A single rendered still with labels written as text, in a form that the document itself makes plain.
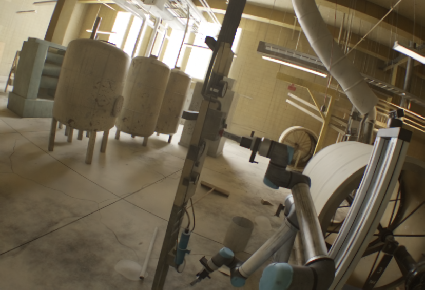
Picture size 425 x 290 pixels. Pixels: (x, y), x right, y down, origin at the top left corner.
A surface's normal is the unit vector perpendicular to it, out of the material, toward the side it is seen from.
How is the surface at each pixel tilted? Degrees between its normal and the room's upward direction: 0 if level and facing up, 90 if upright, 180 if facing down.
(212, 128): 90
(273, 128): 90
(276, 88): 90
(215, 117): 90
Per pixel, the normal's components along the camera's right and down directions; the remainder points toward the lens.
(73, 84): 0.04, 0.14
